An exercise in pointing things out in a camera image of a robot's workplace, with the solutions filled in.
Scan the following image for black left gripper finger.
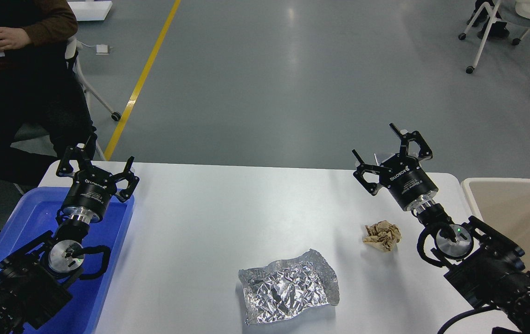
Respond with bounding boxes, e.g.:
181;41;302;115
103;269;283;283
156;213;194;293
56;144;92;178
109;156;140;203

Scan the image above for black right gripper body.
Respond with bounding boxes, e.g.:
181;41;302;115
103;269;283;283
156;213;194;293
381;155;438;211

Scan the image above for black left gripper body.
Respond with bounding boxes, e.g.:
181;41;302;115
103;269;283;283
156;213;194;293
61;169;116;222

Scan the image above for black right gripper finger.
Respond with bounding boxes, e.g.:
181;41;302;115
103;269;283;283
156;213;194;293
389;123;433;161
352;149;392;196

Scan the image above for silver foil bag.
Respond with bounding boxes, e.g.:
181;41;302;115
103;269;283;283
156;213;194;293
238;249;341;325

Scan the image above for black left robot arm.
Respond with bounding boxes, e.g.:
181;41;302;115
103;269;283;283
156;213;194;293
0;146;139;334

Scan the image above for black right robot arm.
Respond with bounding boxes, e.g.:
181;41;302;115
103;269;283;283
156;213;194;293
353;123;530;334

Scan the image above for person's left hand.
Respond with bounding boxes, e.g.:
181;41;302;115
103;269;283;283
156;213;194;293
0;27;33;51

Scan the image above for left metal floor plate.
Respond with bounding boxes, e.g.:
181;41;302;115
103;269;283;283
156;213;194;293
375;153;395;165

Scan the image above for crumpled brown paper ball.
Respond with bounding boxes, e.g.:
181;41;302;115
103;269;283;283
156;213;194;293
362;220;401;252

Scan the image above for blue plastic bin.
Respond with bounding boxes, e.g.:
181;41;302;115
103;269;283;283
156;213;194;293
0;186;135;334

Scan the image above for seated person dark clothes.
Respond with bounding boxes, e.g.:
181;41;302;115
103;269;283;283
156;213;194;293
0;0;97;186

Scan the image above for white office chair left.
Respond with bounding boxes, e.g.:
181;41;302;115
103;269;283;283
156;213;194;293
10;36;122;163

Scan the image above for white office chair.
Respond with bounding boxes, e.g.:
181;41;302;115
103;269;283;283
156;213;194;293
10;36;122;163
458;0;530;83

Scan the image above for white power adapter on floor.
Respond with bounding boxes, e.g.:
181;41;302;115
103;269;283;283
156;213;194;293
95;44;110;55

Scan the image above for beige plastic bin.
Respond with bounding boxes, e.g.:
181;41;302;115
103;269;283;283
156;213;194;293
461;178;530;270

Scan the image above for person's black shoes far right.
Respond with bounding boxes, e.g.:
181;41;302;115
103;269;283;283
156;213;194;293
466;0;511;40

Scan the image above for white box on floor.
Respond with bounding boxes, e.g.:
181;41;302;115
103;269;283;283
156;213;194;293
68;0;113;22

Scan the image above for white office chair right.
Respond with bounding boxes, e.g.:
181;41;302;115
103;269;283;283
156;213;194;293
458;0;530;83

